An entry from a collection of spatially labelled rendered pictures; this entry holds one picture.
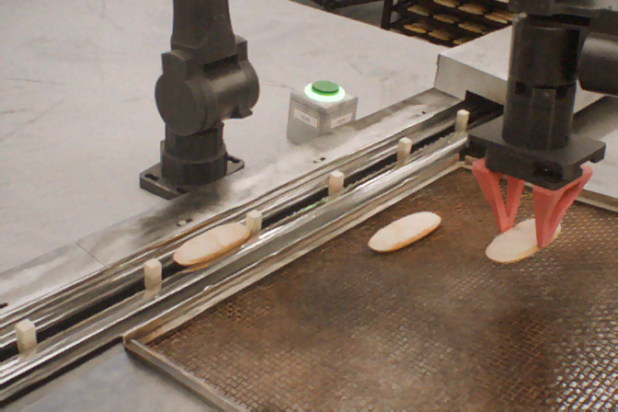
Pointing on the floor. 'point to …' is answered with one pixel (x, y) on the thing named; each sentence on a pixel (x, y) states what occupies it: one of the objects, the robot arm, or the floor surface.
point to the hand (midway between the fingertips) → (524, 230)
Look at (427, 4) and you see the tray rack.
